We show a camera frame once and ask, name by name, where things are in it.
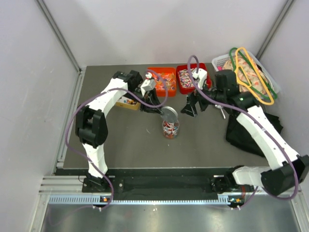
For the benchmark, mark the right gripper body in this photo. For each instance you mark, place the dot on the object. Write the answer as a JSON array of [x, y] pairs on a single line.
[[195, 96]]

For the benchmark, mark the clear jar lid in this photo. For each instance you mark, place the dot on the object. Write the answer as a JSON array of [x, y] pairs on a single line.
[[169, 114]]

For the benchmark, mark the metal scoop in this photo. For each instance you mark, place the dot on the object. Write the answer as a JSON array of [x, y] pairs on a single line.
[[222, 111]]

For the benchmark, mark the gold candy tin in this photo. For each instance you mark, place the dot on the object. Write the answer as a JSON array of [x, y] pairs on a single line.
[[128, 103]]

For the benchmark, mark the clear glass jar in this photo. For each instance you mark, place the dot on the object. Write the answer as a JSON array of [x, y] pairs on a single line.
[[170, 130]]

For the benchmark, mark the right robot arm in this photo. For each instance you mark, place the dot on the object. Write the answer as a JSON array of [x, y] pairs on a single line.
[[287, 169]]

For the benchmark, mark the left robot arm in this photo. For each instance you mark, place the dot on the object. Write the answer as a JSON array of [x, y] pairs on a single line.
[[90, 120]]

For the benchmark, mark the red candy box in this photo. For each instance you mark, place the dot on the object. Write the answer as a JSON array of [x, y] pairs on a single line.
[[185, 84]]

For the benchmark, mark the orange candy box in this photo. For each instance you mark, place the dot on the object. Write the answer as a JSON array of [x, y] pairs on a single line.
[[169, 78]]

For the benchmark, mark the white plastic basket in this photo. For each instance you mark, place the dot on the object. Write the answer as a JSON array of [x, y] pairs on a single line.
[[221, 60]]

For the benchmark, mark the yellow hanger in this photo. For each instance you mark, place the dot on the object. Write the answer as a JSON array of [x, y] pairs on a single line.
[[253, 75]]

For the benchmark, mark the black cloth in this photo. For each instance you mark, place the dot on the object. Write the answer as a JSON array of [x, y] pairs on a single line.
[[240, 138]]

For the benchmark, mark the floral cloth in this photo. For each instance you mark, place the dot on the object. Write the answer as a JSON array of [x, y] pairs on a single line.
[[251, 74]]

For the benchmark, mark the green hanger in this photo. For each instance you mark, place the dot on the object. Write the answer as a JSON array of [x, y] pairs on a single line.
[[260, 82]]

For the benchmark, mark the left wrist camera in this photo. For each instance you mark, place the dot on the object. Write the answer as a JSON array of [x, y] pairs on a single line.
[[148, 84]]

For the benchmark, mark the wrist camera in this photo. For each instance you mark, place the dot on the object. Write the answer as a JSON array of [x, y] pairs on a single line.
[[200, 77], [148, 84]]

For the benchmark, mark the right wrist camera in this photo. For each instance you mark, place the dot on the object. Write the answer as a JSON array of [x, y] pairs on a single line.
[[200, 77]]

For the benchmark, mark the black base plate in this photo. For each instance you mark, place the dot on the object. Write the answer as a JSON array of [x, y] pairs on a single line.
[[164, 188]]

